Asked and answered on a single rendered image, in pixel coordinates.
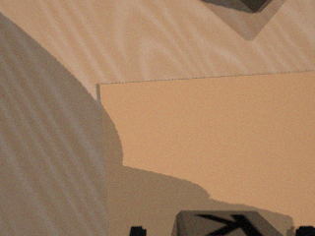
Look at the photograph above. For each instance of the tan mat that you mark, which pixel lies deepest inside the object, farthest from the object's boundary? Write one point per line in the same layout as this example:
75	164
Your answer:
225	143

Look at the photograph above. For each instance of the tan block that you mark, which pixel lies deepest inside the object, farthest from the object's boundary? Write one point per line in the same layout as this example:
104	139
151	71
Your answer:
257	6
223	223

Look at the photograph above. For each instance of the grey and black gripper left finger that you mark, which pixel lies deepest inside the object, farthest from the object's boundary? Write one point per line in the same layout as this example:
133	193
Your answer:
138	231

